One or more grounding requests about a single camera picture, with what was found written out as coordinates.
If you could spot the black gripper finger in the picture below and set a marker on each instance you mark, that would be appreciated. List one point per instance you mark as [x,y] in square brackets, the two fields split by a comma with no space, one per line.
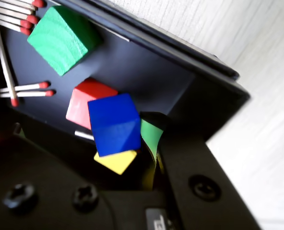
[36,196]
[192,172]

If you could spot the yellow wooden cube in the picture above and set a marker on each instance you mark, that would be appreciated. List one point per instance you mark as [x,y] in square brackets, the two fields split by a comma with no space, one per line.
[115,163]

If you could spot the blue wooden cube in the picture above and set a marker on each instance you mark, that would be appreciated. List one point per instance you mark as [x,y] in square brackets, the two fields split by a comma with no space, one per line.
[113,124]

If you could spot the red wooden cube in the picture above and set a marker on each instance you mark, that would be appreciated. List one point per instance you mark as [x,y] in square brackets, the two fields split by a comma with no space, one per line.
[79,107]

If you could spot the green wooden cube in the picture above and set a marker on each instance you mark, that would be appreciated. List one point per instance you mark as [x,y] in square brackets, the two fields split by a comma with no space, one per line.
[60,40]

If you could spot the plain wooden matchstick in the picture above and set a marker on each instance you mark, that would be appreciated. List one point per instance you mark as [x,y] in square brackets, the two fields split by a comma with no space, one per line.
[83,134]

